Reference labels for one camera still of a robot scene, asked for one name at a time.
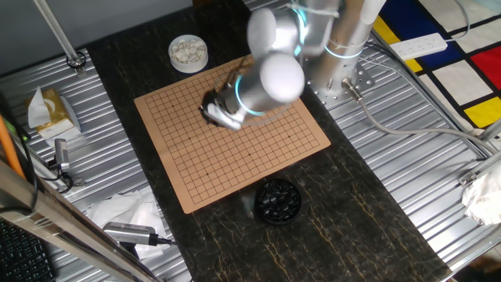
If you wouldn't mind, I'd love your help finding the black keyboard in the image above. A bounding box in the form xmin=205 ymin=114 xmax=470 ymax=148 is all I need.
xmin=0 ymin=219 xmax=56 ymax=282

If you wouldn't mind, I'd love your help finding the black bowl of black stones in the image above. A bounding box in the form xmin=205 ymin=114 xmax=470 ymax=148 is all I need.
xmin=254 ymin=179 xmax=303 ymax=227

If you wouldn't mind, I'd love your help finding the black marble pattern mat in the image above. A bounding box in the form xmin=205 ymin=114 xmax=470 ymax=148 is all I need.
xmin=85 ymin=0 xmax=453 ymax=282

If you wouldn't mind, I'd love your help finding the yellow tissue pack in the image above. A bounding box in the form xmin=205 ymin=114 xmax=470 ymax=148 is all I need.
xmin=23 ymin=86 xmax=75 ymax=132

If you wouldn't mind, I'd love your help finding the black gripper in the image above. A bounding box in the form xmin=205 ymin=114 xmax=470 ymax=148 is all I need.
xmin=199 ymin=90 xmax=222 ymax=127

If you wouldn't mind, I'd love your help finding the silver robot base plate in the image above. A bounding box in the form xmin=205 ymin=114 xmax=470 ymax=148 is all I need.
xmin=305 ymin=58 xmax=377 ymax=107

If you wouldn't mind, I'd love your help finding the white power strip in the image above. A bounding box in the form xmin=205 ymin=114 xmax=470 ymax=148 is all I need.
xmin=389 ymin=32 xmax=449 ymax=62

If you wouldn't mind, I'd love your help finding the black and silver tool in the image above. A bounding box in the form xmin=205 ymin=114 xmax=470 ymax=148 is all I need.
xmin=49 ymin=138 xmax=85 ymax=188

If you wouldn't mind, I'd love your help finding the black hub cable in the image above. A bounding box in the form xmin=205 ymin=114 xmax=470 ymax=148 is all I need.
xmin=148 ymin=233 xmax=181 ymax=248

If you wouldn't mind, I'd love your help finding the silver metal frame bar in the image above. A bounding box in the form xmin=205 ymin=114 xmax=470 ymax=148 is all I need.
xmin=0 ymin=160 xmax=161 ymax=282

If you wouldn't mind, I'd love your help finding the aluminium profile with bracket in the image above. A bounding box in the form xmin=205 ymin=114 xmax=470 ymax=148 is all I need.
xmin=457 ymin=117 xmax=501 ymax=187

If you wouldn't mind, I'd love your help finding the tan go board mat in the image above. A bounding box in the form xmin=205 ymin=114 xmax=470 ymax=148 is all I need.
xmin=134 ymin=54 xmax=332 ymax=215

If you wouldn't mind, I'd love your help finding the silver pole with black ring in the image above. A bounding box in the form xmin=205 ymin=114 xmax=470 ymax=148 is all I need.
xmin=33 ymin=0 xmax=88 ymax=76

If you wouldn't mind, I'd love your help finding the orange stick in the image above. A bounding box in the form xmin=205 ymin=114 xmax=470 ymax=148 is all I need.
xmin=0 ymin=115 xmax=27 ymax=181

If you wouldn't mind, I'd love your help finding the white bowl of white stones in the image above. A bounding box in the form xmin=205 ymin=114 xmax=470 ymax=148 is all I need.
xmin=168 ymin=34 xmax=209 ymax=74

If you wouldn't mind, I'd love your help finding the colourful block pattern cloth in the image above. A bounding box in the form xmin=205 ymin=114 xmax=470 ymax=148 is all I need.
xmin=371 ymin=0 xmax=501 ymax=130

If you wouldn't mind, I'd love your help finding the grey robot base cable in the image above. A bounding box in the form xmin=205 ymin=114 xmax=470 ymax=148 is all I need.
xmin=341 ymin=77 xmax=500 ymax=156

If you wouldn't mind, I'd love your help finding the crumpled white cloth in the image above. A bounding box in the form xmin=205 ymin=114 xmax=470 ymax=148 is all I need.
xmin=461 ymin=168 xmax=501 ymax=226

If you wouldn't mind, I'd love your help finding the pile of white tissues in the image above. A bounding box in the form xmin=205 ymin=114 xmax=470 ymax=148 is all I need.
xmin=85 ymin=190 xmax=168 ymax=238

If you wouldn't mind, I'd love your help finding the white power strip cable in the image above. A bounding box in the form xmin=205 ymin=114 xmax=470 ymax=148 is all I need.
xmin=445 ymin=0 xmax=471 ymax=43

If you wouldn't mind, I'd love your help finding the grey usb hub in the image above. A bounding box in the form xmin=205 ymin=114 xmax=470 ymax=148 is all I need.
xmin=102 ymin=221 xmax=157 ymax=247

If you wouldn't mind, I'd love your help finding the white tissue sheet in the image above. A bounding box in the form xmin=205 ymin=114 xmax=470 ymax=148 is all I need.
xmin=131 ymin=243 xmax=174 ymax=262

